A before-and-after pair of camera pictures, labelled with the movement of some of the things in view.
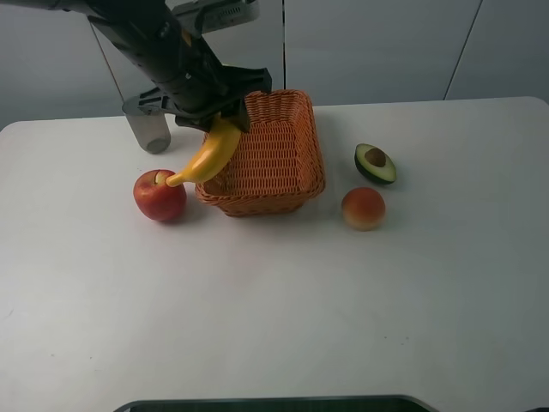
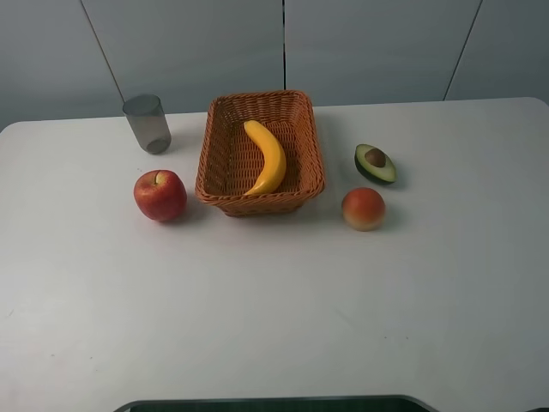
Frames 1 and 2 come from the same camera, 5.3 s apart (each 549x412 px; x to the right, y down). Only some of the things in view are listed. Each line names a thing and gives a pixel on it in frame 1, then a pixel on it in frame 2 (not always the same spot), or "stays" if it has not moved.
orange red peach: x=363 y=209 stays
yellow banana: x=223 y=142 → x=274 y=166
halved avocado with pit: x=375 y=163 stays
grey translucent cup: x=149 y=127 stays
